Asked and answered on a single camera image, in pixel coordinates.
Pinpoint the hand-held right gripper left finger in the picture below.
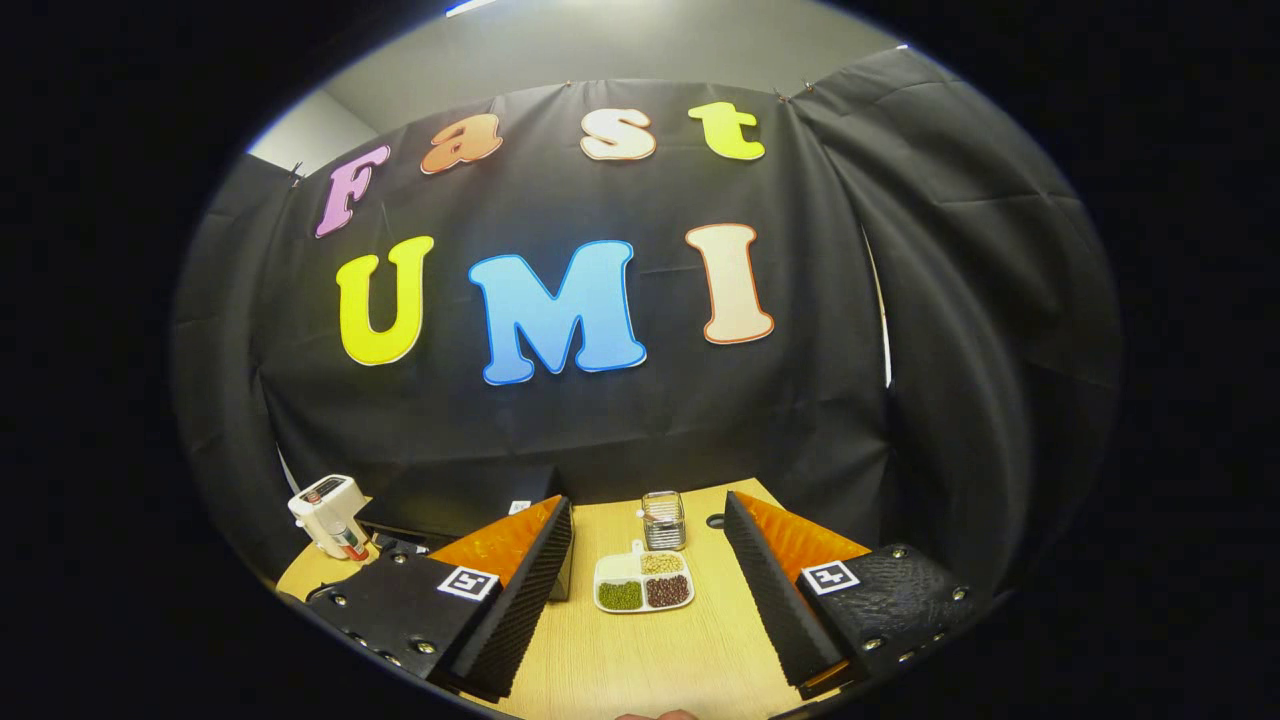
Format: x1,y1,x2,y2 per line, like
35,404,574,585
305,495,576,701

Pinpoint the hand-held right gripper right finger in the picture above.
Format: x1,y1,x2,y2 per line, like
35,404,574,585
722,490,976,701

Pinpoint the black electric oven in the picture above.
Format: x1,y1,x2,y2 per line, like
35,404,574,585
358,465,576,601

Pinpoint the white divided tray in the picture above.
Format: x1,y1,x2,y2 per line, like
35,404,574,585
594,540,696,614

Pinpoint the small white appliance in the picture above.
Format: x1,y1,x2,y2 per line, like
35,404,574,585
288,474,373,561

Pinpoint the metal wire basket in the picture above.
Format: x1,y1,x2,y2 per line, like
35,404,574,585
642,490,687,552

